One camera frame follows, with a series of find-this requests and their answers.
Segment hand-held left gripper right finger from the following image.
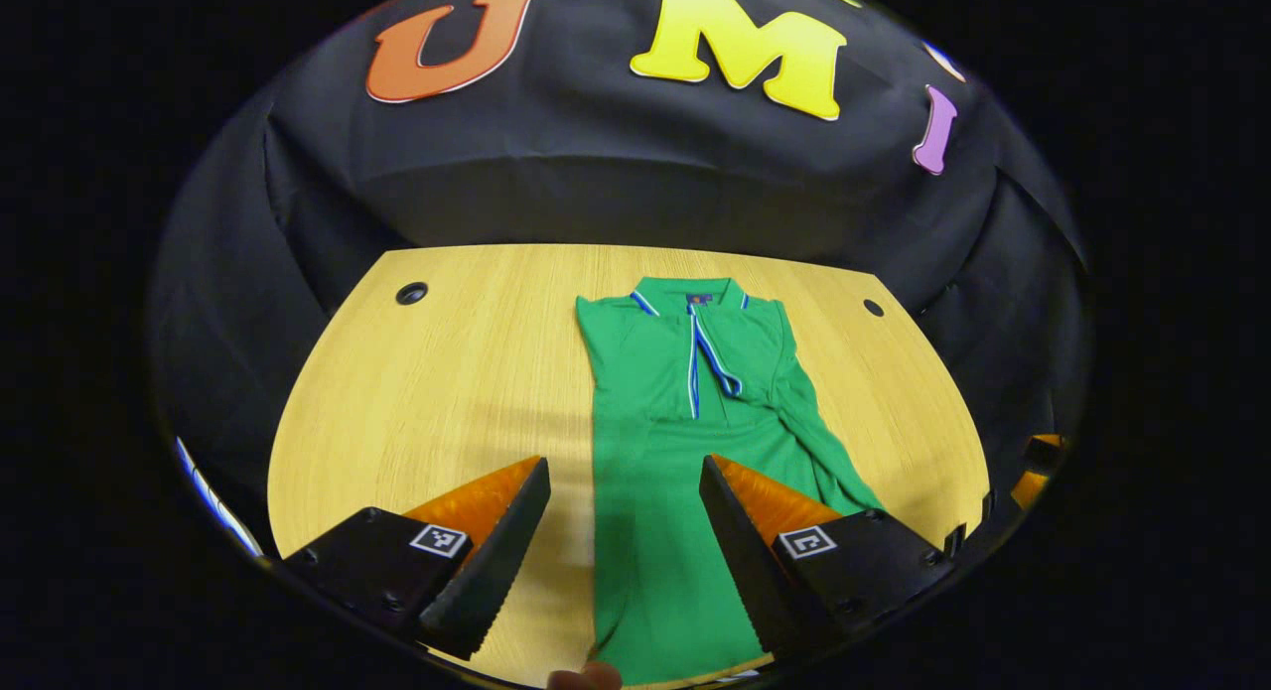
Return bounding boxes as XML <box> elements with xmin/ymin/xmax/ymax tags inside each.
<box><xmin>698</xmin><ymin>455</ymin><xmax>954</xmax><ymax>661</ymax></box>

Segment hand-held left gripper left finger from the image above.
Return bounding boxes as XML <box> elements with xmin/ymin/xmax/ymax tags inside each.
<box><xmin>283</xmin><ymin>457</ymin><xmax>552</xmax><ymax>661</ymax></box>

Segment green T-shirt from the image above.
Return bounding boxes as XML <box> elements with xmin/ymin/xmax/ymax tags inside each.
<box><xmin>576</xmin><ymin>276</ymin><xmax>885</xmax><ymax>686</ymax></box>

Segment black backdrop cloth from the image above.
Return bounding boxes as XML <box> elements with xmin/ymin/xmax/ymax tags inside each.
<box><xmin>149</xmin><ymin>0</ymin><xmax>1093</xmax><ymax>532</ymax></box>

